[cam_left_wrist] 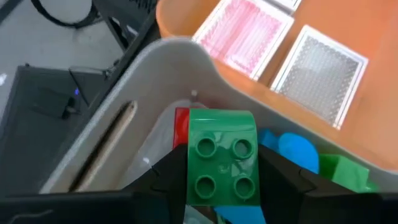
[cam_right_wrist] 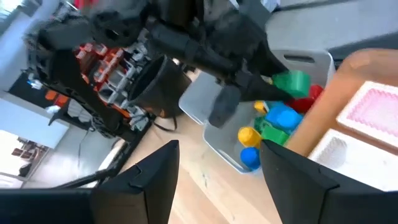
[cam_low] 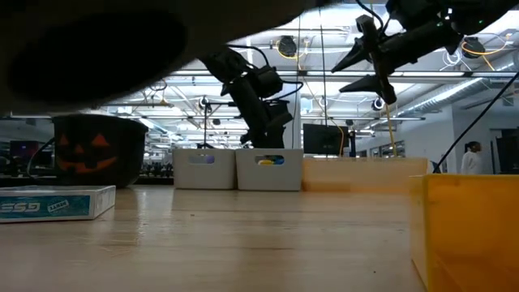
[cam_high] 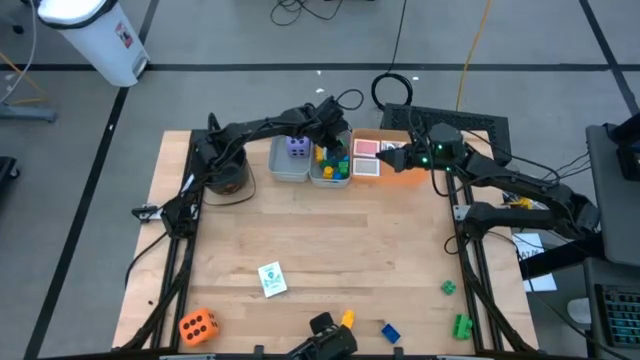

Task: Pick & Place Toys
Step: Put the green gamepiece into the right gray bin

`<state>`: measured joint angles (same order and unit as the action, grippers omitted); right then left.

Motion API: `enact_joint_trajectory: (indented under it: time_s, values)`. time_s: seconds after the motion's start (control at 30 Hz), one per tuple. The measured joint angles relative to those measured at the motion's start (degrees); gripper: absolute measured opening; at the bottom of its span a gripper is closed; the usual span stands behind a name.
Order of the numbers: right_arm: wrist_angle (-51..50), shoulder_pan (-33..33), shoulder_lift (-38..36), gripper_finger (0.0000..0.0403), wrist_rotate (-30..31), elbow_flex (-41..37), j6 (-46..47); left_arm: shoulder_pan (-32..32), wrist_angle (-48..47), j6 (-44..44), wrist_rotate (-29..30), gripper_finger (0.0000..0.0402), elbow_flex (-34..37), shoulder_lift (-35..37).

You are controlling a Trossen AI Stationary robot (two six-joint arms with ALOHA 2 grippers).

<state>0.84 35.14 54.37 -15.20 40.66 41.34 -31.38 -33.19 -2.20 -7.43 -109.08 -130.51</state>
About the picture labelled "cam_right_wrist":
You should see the green rectangular toy brick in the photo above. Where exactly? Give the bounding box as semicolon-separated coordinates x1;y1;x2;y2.
261;124;290;146

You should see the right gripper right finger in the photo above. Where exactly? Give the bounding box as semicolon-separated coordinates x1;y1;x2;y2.
260;139;398;224

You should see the rounded blue toy block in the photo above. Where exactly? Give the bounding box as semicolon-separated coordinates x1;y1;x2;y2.
239;146;262;171

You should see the orange toy brick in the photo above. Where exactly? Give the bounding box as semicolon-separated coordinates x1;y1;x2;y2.
253;100;268;114

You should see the hollow blue toy block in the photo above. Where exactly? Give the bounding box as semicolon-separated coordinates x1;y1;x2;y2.
266;104;304;134

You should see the white plastic bin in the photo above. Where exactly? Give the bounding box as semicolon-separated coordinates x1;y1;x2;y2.
203;49;336;174
178;70;225;126

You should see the black pumpkin face bucket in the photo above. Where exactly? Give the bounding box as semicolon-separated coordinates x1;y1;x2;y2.
127;55;192;119

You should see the yellow toy block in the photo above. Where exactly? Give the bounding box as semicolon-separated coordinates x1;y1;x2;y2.
238;126;262;149

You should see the black cable by bucket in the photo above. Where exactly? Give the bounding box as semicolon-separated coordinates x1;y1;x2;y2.
152;115;178;132

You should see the red playing card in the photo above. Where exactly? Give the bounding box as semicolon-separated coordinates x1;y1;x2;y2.
336;80;398;149

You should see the silver card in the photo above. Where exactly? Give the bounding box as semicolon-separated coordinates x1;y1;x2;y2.
307;129;398;192

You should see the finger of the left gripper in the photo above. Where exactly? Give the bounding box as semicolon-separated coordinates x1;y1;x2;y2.
236;73;293;102

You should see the red toy block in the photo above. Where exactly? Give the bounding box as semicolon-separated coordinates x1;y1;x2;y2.
289;84;324;114

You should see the storage bin rack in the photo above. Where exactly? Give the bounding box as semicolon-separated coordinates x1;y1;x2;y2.
74;40;150;125

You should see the orange translucent tray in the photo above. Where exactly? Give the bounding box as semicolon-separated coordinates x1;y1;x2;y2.
285;48;398;156

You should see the dark green toy brick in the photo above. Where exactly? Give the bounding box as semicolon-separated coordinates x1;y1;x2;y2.
272;70;312;99

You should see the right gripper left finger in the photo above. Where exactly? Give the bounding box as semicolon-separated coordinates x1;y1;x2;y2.
0;139;180;224

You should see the green two-stud toy brick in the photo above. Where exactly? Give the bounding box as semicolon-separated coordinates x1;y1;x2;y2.
254;115;269;133

